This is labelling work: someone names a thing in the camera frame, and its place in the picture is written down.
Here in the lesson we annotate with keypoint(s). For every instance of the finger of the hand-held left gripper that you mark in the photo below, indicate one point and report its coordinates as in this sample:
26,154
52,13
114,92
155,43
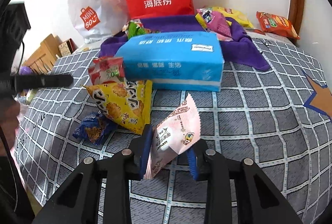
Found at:
44,81

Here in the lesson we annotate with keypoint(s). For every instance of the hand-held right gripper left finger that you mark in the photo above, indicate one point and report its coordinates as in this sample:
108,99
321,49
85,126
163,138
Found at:
146,146

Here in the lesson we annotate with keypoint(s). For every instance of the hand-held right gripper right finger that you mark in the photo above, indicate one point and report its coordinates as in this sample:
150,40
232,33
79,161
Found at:
192,164

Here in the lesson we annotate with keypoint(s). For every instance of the yellow cracker snack packet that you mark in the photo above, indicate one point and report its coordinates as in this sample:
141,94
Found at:
116,104

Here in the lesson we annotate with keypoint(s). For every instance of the small blue snack packet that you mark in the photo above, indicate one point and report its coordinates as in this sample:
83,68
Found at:
90,128

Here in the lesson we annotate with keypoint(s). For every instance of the red white snack packet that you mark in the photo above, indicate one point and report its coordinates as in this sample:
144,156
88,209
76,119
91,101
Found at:
103,71

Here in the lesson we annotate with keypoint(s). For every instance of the green snack packet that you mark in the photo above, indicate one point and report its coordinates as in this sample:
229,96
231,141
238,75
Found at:
134,29

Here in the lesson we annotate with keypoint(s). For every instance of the purple towel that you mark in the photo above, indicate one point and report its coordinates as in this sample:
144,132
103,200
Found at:
246,50

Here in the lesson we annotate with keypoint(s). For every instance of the pink yellow-edged snack packet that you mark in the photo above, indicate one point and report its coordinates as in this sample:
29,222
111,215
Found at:
217,24

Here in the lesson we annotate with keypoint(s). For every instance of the person's left hand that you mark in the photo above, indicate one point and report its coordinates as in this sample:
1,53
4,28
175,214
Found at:
9,117

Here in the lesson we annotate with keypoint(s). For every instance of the patterned book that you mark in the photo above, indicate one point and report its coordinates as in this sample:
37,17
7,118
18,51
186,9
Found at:
66,48

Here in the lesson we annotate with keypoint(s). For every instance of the grey checked blanket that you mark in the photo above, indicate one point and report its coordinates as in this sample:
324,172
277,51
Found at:
259,122

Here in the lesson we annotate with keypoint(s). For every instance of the blue tissue pack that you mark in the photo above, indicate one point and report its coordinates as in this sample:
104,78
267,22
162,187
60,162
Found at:
168,58

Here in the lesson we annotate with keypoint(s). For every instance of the yellow chips bag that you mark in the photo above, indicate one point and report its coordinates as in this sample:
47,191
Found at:
240,17

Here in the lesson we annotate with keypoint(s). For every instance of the orange chips bag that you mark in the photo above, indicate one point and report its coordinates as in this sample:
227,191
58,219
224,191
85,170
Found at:
277,24

